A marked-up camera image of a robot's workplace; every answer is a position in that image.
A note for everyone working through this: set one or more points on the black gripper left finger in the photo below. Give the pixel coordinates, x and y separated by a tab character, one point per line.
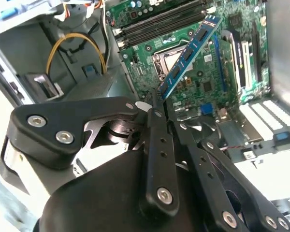
62	120

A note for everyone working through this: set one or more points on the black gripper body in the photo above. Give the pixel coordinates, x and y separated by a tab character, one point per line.
99	198

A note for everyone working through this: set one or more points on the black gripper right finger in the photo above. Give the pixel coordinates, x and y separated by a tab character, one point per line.
207	169

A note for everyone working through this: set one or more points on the blue RAM stick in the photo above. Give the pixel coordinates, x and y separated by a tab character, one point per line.
191	50

